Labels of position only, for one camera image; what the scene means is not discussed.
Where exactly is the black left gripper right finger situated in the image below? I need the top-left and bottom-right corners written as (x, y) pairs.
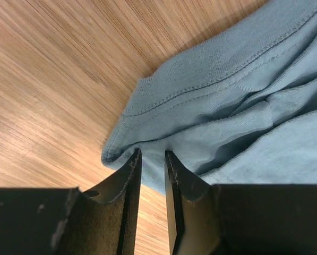
top-left (165, 151), bottom-right (227, 254)

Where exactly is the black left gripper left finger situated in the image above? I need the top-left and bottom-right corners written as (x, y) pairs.
top-left (54, 149), bottom-right (142, 254)

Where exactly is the blue grey t shirt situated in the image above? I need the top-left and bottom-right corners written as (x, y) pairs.
top-left (101, 1), bottom-right (317, 193)

